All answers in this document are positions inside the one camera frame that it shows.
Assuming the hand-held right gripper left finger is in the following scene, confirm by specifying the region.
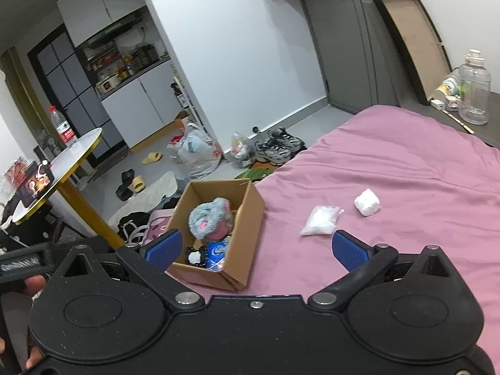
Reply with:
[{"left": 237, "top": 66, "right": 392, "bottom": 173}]
[{"left": 58, "top": 230, "right": 206, "bottom": 312}]

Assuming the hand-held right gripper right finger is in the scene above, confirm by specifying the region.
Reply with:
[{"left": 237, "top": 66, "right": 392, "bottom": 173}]
[{"left": 308, "top": 230, "right": 459, "bottom": 312}]

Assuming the black white plush toy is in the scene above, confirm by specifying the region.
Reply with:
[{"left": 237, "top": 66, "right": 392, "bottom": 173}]
[{"left": 186, "top": 247, "right": 206, "bottom": 268}]

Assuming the small blue packet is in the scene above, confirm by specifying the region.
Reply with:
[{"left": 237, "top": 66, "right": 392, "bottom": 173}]
[{"left": 206, "top": 241, "right": 229, "bottom": 273}]

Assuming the brown cardboard box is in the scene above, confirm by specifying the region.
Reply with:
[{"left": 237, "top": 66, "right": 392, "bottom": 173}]
[{"left": 164, "top": 178, "right": 265, "bottom": 292}]

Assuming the person's left hand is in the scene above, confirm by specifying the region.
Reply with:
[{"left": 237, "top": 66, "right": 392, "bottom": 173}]
[{"left": 16, "top": 274, "right": 48, "bottom": 368}]

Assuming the pink cartoon bag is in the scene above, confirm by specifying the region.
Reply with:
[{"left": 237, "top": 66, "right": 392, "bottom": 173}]
[{"left": 141, "top": 208, "right": 175, "bottom": 247}]

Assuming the clear bag of white filling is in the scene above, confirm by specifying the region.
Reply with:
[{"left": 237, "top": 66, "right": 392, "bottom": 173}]
[{"left": 300, "top": 205, "right": 345, "bottom": 237}]

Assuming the blue-grey pink plush toy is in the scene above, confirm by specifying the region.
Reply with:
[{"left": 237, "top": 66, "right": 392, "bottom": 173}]
[{"left": 188, "top": 198, "right": 232, "bottom": 241}]

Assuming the white floor towel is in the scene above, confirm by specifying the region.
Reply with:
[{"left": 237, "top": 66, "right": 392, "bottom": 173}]
[{"left": 108, "top": 171, "right": 179, "bottom": 226}]

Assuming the black tablet on stand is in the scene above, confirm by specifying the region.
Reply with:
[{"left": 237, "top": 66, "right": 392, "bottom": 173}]
[{"left": 17, "top": 160, "right": 56, "bottom": 208}]

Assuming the red snack packet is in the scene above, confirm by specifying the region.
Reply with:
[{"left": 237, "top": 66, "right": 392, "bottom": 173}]
[{"left": 3, "top": 158, "right": 30, "bottom": 189}]

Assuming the white red-print plastic bag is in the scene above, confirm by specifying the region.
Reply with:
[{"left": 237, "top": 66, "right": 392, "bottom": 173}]
[{"left": 168, "top": 122, "right": 223, "bottom": 179}]

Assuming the pink bed sheet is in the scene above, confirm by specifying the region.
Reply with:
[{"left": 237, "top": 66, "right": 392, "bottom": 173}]
[{"left": 191, "top": 105, "right": 500, "bottom": 362}]

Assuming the green cartoon floor mat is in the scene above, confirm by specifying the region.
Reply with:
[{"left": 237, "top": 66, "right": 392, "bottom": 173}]
[{"left": 233, "top": 167, "right": 275, "bottom": 183}]

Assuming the round white gold-rim table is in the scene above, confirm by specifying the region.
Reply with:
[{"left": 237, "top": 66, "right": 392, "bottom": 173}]
[{"left": 12, "top": 127, "right": 126, "bottom": 251}]

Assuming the clear plastic trash bag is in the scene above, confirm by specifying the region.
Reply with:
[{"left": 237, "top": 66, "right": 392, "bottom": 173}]
[{"left": 230, "top": 133, "right": 257, "bottom": 169}]

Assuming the red-label plastic water bottle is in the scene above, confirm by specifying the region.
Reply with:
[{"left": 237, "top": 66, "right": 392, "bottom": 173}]
[{"left": 47, "top": 105, "right": 78, "bottom": 148}]

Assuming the white lower kitchen cabinet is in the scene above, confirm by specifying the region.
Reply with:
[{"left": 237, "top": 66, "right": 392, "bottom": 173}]
[{"left": 100, "top": 58, "right": 193, "bottom": 154}]

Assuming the white kitchen cabinet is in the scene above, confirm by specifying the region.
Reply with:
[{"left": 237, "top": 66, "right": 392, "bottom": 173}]
[
  {"left": 57, "top": 0, "right": 148, "bottom": 48},
  {"left": 100, "top": 58, "right": 193, "bottom": 154}
]

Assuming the narrow white shelf rack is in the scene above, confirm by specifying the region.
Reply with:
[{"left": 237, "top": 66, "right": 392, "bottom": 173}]
[{"left": 170, "top": 75, "right": 197, "bottom": 123}]

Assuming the thin wooden stick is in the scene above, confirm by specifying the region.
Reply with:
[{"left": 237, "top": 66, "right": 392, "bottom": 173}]
[{"left": 441, "top": 109, "right": 476, "bottom": 136}]

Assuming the white countertop appliance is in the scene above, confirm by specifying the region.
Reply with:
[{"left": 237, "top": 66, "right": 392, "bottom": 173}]
[{"left": 96, "top": 76, "right": 122, "bottom": 95}]

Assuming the dark bedside table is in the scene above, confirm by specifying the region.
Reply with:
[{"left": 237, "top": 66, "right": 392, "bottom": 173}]
[{"left": 406, "top": 91, "right": 500, "bottom": 158}]

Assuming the dark grey panelled door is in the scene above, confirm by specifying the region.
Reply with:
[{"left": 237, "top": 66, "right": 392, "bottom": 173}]
[{"left": 27, "top": 23, "right": 130, "bottom": 165}]

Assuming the white yellow-label jar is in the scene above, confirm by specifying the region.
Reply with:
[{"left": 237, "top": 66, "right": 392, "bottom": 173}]
[{"left": 435, "top": 74, "right": 462, "bottom": 101}]

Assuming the large clear water jug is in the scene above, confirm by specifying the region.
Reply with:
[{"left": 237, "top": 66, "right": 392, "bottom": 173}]
[{"left": 458, "top": 49, "right": 491, "bottom": 126}]

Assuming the grey wardrobe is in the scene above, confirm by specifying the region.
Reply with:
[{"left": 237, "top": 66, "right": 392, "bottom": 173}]
[{"left": 300, "top": 0, "right": 402, "bottom": 112}]

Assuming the black-framed wooden board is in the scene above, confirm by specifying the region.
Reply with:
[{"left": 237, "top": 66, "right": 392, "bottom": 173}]
[{"left": 373, "top": 0, "right": 454, "bottom": 106}]

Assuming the white upper kitchen cabinet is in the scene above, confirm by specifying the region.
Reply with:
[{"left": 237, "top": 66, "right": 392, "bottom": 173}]
[{"left": 57, "top": 0, "right": 148, "bottom": 48}]

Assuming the black bag with white straps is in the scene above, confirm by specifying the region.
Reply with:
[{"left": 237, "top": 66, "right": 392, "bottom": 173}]
[{"left": 117, "top": 212, "right": 151, "bottom": 247}]

